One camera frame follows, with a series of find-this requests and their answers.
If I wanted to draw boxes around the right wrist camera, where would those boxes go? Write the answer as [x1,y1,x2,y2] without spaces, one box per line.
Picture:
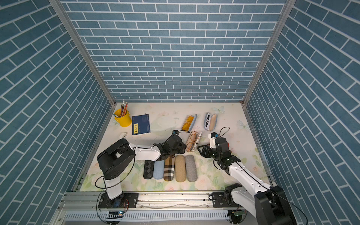
[208,132,218,149]

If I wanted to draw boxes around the yellow tinted glasses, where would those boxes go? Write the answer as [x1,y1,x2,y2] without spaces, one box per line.
[182,115,194,131]

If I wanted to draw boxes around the white frame sunglasses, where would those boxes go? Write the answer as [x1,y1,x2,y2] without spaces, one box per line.
[204,112,211,130]

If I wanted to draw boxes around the light blue denim case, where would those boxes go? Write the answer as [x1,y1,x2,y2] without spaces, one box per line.
[153,160,165,180]

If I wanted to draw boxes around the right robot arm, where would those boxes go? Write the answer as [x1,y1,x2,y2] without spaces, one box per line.
[197,137,297,225]

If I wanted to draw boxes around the thin amber frame glasses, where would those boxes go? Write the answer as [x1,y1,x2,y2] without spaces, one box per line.
[186,131,198,152]

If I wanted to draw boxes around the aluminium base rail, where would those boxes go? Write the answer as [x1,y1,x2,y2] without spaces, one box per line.
[50,189,296,225]

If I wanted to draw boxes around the plaid beige glasses case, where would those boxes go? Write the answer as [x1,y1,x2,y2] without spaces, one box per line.
[163,155,175,182]

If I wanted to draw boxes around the blue case yellow glasses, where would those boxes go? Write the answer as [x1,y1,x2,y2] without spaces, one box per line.
[182,114,197,131]

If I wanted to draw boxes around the yellow pencil cup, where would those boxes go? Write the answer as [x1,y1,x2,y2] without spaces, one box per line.
[113,109,132,128]

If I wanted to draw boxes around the black glasses case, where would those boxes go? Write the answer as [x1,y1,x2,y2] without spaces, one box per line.
[143,160,155,180]

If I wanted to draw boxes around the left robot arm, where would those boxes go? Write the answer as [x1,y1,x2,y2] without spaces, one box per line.
[97,135,186,200]

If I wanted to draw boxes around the light blue case white sunglasses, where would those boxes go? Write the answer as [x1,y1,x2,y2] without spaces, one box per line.
[208,114,218,131]

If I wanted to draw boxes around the dark blue book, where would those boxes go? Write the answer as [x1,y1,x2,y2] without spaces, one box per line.
[132,114,151,136]

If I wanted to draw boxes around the coloured pencils bundle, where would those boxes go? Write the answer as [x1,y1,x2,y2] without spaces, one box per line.
[121,101,128,117]

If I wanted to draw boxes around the flag pattern glasses case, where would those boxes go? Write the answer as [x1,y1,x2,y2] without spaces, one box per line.
[186,131,202,152]

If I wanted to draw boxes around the beige case purple glasses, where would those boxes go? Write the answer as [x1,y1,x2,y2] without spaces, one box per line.
[174,155,187,182]

